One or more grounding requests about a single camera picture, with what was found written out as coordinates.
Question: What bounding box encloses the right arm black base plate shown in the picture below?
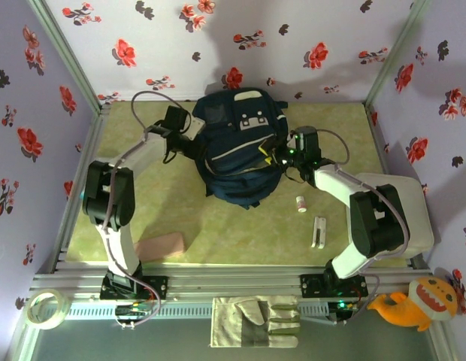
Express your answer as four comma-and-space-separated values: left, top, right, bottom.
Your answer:
299, 273, 368, 300

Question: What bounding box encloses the aluminium front rail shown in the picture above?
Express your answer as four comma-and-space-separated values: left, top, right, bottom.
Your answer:
29, 265, 433, 300

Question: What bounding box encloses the aluminium corner post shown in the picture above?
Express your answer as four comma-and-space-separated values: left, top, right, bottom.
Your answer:
28, 0, 110, 114
364, 0, 434, 110

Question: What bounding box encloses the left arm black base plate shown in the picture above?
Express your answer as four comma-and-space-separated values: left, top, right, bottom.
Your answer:
100, 276, 169, 301

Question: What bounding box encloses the left arm grey cable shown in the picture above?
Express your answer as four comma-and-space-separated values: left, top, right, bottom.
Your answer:
103, 89, 191, 330

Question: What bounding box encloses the slotted cable duct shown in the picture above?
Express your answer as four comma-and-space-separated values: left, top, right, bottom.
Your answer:
41, 302, 331, 321

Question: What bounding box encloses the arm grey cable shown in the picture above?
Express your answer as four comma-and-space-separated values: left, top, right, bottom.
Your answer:
315, 128, 410, 326
103, 89, 191, 330

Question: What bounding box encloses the clear tape roll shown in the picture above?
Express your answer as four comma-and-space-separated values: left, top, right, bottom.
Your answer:
24, 289, 71, 331

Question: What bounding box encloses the white storage case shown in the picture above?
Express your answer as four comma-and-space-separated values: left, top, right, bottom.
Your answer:
355, 172, 435, 260

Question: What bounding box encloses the grey work glove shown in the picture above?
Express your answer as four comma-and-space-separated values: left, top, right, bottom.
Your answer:
209, 296, 302, 349

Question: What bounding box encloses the navy blue backpack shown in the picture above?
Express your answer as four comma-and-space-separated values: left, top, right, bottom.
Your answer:
191, 88, 290, 210

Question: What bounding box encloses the orange plush toy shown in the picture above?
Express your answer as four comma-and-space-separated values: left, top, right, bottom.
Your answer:
367, 277, 459, 332

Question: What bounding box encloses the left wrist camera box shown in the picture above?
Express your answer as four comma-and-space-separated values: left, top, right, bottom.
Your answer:
186, 116, 206, 137

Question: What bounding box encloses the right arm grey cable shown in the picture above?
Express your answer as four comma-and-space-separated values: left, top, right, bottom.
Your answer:
315, 128, 410, 326

